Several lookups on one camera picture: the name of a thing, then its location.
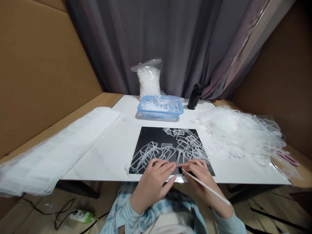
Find pile of clear plastic frames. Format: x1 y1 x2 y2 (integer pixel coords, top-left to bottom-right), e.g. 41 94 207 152
124 126 212 176

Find black square work mat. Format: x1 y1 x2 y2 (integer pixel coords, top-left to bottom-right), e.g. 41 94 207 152
128 126 216 177

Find clear zip bag white parts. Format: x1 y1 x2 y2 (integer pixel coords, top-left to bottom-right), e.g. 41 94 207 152
130 57 163 102

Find flat clear plastic bag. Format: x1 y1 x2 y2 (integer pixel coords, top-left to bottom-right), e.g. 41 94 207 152
269 149 305 181

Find person's right hand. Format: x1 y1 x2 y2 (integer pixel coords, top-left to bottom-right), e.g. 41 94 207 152
178 159 231 208

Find person's left hand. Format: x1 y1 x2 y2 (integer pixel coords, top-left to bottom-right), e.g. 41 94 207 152
131 158 177 213

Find stack of white mesh sheets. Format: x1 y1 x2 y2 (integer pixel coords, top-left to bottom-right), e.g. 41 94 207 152
0 106 122 198

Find white green power strip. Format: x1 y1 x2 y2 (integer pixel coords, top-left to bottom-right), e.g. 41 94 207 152
69 209 95 224

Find pink pen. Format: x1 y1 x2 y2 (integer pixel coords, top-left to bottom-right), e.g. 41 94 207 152
277 149 301 167

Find thin white stick tool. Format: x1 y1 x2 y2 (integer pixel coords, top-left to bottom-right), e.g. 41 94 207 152
179 167 232 206

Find person's body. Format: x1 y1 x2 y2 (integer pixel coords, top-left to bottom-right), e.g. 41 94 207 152
100 181 208 234

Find black bottle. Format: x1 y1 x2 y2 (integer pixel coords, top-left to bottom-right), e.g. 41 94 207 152
187 83 203 111

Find grey curtain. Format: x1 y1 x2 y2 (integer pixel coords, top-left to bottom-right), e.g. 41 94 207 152
64 0 297 101

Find black cable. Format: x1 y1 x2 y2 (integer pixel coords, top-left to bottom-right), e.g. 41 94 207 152
21 198 76 230

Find blue plastic mesh basket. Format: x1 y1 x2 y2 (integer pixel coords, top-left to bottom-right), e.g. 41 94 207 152
136 95 185 120

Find heap of clear plastic scraps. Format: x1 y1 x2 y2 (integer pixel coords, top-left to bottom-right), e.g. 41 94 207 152
196 105 289 168

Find brown cardboard panel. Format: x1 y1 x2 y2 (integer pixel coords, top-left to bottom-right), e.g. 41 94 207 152
211 0 312 189
0 0 124 159

